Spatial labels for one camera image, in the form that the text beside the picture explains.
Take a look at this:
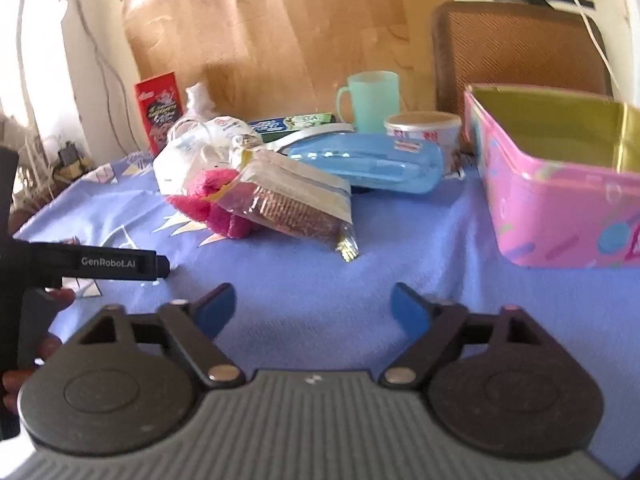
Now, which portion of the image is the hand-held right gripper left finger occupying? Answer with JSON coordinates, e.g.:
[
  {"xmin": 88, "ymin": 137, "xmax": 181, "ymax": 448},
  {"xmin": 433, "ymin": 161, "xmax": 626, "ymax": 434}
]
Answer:
[{"xmin": 75, "ymin": 282, "xmax": 246, "ymax": 391}]

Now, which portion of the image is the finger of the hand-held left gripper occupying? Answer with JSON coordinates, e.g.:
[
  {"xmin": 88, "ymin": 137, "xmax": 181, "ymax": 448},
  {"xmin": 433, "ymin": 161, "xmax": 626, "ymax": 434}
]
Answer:
[{"xmin": 29, "ymin": 241, "xmax": 171, "ymax": 291}]

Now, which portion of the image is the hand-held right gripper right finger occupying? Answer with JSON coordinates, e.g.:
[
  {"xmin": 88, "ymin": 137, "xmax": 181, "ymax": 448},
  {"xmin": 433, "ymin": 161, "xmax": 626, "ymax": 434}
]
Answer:
[{"xmin": 380, "ymin": 282, "xmax": 551, "ymax": 391}]

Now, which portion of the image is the clear bag with brown brush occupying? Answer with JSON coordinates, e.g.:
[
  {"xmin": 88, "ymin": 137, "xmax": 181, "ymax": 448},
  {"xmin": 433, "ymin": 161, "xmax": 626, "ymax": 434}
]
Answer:
[{"xmin": 215, "ymin": 150, "xmax": 360, "ymax": 263}]

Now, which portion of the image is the blue plastic case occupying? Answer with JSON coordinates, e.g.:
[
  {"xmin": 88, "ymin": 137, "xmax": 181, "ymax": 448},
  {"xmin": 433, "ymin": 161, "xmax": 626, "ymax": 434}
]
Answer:
[{"xmin": 286, "ymin": 132, "xmax": 445, "ymax": 196}]

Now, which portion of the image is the pink tin box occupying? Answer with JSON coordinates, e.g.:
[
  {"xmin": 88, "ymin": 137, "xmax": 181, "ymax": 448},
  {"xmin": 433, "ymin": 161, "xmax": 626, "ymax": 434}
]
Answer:
[{"xmin": 462, "ymin": 84, "xmax": 640, "ymax": 271}]

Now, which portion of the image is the person's left hand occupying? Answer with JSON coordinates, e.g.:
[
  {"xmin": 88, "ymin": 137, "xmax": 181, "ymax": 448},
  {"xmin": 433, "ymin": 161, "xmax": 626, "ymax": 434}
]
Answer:
[{"xmin": 0, "ymin": 287, "xmax": 77, "ymax": 413}]

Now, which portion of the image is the dark small object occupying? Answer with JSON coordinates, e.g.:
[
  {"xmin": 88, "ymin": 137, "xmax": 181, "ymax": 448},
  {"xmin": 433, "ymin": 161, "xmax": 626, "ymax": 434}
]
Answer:
[{"xmin": 50, "ymin": 140, "xmax": 96, "ymax": 181}]

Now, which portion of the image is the white plastic bag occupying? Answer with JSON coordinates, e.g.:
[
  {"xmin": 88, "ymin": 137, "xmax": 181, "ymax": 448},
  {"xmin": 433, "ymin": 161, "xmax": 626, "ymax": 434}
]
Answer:
[{"xmin": 152, "ymin": 82, "xmax": 266, "ymax": 196}]

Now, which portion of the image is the red printed box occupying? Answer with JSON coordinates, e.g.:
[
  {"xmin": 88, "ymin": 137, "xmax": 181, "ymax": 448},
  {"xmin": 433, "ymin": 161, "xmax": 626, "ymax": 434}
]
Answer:
[{"xmin": 134, "ymin": 71, "xmax": 182, "ymax": 157}]

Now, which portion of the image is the white yogurt cup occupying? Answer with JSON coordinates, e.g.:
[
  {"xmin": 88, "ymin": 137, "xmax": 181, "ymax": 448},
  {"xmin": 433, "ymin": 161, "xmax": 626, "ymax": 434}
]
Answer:
[{"xmin": 384, "ymin": 111, "xmax": 462, "ymax": 161}]

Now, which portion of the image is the green and blue toothpaste box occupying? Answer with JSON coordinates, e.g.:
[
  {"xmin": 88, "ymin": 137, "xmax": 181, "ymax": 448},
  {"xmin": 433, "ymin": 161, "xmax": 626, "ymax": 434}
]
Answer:
[{"xmin": 247, "ymin": 111, "xmax": 337, "ymax": 142}]

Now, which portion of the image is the teal plastic cup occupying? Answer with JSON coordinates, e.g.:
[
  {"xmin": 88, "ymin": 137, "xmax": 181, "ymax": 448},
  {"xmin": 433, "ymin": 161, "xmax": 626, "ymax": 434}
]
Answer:
[{"xmin": 336, "ymin": 71, "xmax": 402, "ymax": 133}]

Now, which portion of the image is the wooden board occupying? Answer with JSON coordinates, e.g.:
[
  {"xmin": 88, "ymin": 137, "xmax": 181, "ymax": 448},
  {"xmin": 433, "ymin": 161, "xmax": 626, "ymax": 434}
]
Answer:
[{"xmin": 122, "ymin": 0, "xmax": 451, "ymax": 153}]

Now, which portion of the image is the brown chair back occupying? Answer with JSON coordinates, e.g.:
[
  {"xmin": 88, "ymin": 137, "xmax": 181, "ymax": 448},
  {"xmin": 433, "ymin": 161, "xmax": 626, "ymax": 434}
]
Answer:
[{"xmin": 431, "ymin": 1, "xmax": 615, "ymax": 156}]

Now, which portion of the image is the grey wall cable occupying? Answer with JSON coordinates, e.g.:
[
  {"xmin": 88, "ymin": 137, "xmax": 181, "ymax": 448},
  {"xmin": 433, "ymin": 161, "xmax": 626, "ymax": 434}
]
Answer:
[{"xmin": 65, "ymin": 0, "xmax": 131, "ymax": 156}]

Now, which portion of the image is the white cable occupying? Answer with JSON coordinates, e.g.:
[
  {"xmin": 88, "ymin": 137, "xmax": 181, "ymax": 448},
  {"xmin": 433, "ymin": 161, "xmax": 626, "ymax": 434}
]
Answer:
[{"xmin": 547, "ymin": 0, "xmax": 626, "ymax": 101}]

